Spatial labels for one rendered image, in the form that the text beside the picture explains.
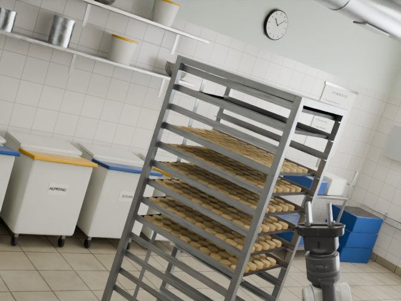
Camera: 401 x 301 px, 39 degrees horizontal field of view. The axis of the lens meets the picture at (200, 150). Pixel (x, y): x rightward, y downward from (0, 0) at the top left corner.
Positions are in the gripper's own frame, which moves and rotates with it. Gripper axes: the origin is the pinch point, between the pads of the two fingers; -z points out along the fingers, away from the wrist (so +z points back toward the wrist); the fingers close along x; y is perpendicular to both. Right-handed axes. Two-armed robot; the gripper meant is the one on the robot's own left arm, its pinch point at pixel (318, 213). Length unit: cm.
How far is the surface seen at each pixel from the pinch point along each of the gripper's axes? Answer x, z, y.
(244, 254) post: -44, 34, -61
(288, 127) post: -24, -15, -68
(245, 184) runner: -44, 8, -70
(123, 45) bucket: -215, -68, -281
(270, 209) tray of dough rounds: -38, 21, -82
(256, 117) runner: -39, -19, -75
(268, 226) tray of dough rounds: -41, 30, -85
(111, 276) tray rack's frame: -115, 51, -72
